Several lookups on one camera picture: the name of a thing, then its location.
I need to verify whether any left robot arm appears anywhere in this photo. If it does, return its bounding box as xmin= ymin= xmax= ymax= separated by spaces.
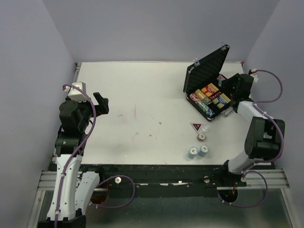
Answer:
xmin=38 ymin=92 xmax=109 ymax=228

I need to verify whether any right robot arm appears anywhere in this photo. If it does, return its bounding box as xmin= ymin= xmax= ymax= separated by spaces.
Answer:
xmin=218 ymin=74 xmax=285 ymax=186

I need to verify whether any red card deck box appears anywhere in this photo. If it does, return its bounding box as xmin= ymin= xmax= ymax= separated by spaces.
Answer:
xmin=201 ymin=83 xmax=219 ymax=97

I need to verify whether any black poker case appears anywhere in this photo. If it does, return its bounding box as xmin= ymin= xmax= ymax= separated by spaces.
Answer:
xmin=183 ymin=43 xmax=231 ymax=122

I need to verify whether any gold chip row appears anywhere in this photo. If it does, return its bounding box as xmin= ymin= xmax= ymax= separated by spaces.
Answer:
xmin=195 ymin=89 xmax=207 ymax=101

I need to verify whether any green blue chip row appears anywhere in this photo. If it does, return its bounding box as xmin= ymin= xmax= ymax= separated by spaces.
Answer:
xmin=197 ymin=101 xmax=215 ymax=118

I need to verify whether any red white chip row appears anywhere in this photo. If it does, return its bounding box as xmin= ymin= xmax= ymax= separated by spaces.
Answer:
xmin=189 ymin=93 xmax=201 ymax=105

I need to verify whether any clear round dealer button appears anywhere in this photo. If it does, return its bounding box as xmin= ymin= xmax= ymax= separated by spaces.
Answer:
xmin=201 ymin=125 xmax=210 ymax=133

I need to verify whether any red triangular dealer card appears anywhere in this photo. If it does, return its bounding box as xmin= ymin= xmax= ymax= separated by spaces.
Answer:
xmin=190 ymin=123 xmax=202 ymax=133

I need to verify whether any red white chip stack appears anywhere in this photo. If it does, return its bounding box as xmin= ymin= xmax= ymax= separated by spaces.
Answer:
xmin=197 ymin=133 xmax=206 ymax=142

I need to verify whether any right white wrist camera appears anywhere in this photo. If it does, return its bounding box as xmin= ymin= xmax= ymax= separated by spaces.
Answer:
xmin=248 ymin=69 xmax=259 ymax=83

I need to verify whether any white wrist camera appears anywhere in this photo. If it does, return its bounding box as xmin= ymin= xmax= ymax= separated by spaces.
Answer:
xmin=63 ymin=82 xmax=87 ymax=103
xmin=248 ymin=69 xmax=259 ymax=83

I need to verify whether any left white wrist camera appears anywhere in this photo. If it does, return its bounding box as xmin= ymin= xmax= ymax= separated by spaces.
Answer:
xmin=63 ymin=82 xmax=87 ymax=103

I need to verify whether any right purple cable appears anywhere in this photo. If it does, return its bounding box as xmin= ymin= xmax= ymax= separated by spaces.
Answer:
xmin=217 ymin=69 xmax=285 ymax=208

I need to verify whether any aluminium table edge rail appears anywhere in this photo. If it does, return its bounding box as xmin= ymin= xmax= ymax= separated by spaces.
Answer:
xmin=73 ymin=63 xmax=82 ymax=83

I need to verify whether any aluminium frame rail left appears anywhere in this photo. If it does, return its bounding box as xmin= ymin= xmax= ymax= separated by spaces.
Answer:
xmin=38 ymin=171 xmax=57 ymax=191

